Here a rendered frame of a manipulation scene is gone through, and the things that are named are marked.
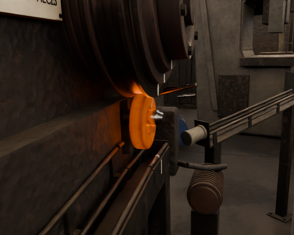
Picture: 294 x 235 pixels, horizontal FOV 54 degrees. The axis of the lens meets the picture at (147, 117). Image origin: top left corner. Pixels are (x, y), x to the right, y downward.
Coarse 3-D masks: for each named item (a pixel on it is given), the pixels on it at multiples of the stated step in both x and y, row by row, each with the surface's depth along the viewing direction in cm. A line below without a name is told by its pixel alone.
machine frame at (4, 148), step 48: (0, 48) 44; (48, 48) 55; (0, 96) 44; (48, 96) 56; (96, 96) 76; (0, 144) 43; (48, 144) 47; (96, 144) 64; (0, 192) 38; (48, 192) 48; (96, 192) 65
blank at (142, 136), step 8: (136, 96) 75; (144, 96) 74; (136, 104) 73; (144, 104) 73; (152, 104) 80; (136, 112) 72; (144, 112) 73; (136, 120) 71; (144, 120) 74; (136, 128) 72; (144, 128) 74; (152, 128) 81; (136, 136) 73; (144, 136) 74; (152, 136) 82; (136, 144) 75; (144, 144) 74
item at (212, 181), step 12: (192, 180) 109; (204, 180) 104; (216, 180) 107; (192, 192) 104; (204, 192) 102; (216, 192) 102; (192, 204) 105; (204, 204) 103; (216, 204) 102; (192, 216) 109; (204, 216) 108; (216, 216) 106; (192, 228) 110; (204, 228) 109; (216, 228) 108
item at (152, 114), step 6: (120, 114) 78; (126, 114) 78; (150, 114) 76; (156, 114) 76; (162, 114) 76; (120, 120) 79; (126, 120) 78; (150, 120) 76; (156, 120) 76; (162, 120) 76
